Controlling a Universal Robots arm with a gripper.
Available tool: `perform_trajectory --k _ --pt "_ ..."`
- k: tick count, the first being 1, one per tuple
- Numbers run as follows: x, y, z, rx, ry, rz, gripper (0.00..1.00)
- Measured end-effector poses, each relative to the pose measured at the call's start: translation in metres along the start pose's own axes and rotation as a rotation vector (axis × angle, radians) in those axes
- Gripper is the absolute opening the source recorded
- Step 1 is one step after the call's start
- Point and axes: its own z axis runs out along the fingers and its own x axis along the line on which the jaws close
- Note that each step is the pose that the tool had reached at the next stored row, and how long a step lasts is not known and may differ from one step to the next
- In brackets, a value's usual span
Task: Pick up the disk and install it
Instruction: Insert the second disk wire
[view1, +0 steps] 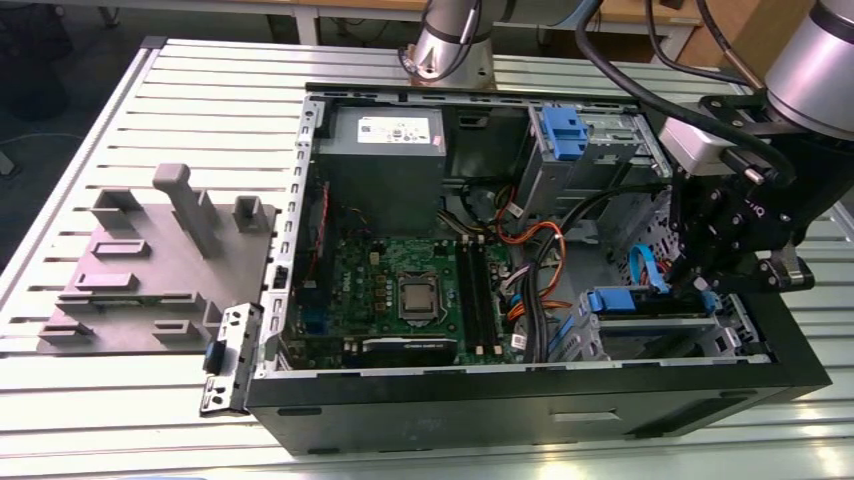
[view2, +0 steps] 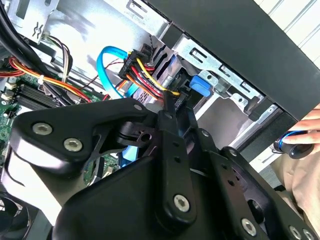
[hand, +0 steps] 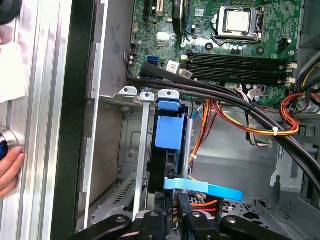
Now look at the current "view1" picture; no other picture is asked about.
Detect black wrist mount plate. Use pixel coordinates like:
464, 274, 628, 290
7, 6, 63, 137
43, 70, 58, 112
696, 93, 854, 146

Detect black silver side camera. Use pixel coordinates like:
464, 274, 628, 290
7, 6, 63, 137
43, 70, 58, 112
755, 249, 816, 292

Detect blue flat wire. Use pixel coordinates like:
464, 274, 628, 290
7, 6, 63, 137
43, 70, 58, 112
627, 243, 672, 296

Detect CPU socket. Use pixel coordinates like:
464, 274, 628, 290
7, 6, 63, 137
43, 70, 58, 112
396, 272, 442, 329

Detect grey power supply unit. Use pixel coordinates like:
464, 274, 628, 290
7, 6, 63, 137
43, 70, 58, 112
312, 105, 446, 239

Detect green motherboard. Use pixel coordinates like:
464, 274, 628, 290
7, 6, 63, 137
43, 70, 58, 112
292, 237, 528, 369

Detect black cable bundle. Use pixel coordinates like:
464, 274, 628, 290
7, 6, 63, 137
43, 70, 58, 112
522, 182, 672, 364

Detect grey parts rack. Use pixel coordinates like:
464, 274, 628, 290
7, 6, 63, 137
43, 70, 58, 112
35, 162, 281, 357

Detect yellow black power wires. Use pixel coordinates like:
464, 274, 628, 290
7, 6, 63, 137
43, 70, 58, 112
436, 207, 498, 239

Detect black RAM slot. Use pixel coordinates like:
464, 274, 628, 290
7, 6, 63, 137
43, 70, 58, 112
456, 234, 488, 355
473, 234, 505, 355

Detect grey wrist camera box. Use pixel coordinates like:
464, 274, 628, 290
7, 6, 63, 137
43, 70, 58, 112
657, 119, 735, 176

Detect silver CPU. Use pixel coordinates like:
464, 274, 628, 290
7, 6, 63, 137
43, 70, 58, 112
401, 284, 436, 316

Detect black open PC case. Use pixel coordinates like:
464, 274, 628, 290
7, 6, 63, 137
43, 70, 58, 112
244, 82, 835, 456

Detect hard disk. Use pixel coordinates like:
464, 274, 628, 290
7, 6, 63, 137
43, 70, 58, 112
585, 285, 721, 319

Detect metal disk bay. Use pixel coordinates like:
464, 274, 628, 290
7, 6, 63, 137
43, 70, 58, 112
577, 285, 761, 361

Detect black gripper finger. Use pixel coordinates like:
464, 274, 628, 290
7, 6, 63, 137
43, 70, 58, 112
689, 249, 759, 301
665, 172, 725, 296

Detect orange wire bundle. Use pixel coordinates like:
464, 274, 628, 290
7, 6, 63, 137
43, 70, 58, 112
496, 219, 575, 321

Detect wooden desk white frame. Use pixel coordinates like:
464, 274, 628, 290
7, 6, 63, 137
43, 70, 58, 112
292, 0, 708, 64

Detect black graphics card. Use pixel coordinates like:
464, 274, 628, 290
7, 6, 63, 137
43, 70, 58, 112
342, 335, 460, 369

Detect blue drive latch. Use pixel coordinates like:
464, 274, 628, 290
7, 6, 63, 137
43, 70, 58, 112
543, 107, 589, 161

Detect metal optical drive cage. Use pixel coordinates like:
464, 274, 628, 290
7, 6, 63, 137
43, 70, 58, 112
518, 102, 672, 216

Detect brown wooden cabinet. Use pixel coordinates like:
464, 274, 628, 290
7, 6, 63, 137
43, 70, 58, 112
679, 0, 821, 84

